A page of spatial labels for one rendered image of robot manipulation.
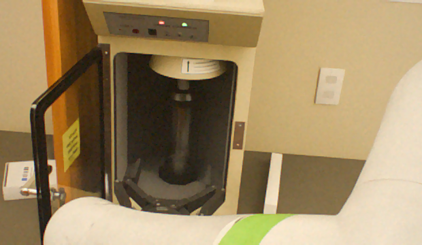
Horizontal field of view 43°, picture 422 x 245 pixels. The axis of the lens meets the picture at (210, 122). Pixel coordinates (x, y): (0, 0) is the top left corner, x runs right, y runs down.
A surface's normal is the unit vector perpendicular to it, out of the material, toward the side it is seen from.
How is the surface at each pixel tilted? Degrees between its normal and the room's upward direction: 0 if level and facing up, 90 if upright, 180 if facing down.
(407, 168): 36
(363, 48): 90
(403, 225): 25
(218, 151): 90
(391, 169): 43
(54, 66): 90
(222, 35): 135
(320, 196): 0
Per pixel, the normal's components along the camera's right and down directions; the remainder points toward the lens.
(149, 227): -0.57, -0.75
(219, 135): -0.73, 0.26
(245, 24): -0.07, 0.95
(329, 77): -0.04, 0.45
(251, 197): 0.07, -0.89
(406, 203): -0.36, -0.73
